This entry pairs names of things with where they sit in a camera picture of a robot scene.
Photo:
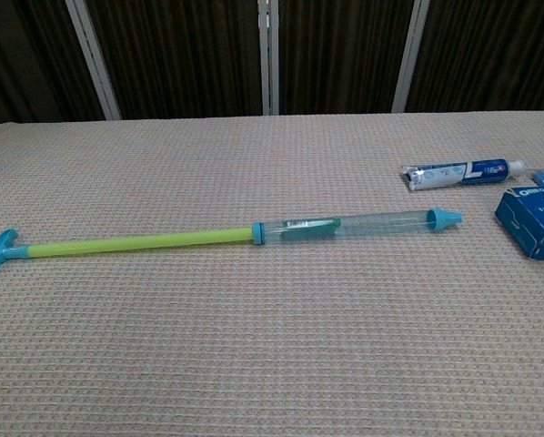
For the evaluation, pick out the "dark brown screen panel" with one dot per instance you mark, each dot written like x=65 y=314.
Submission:
x=26 y=59
x=490 y=54
x=340 y=54
x=176 y=54

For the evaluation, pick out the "white metal frame post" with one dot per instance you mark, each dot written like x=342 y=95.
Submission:
x=268 y=59
x=94 y=59
x=408 y=59

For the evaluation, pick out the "blue white toothpaste tube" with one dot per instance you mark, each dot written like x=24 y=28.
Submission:
x=454 y=175

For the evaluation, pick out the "beige woven tablecloth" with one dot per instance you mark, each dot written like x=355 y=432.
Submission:
x=254 y=341

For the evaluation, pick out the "blue Oreo cookie box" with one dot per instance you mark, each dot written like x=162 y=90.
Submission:
x=531 y=218

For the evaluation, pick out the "green and blue water pump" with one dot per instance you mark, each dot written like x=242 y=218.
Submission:
x=140 y=241

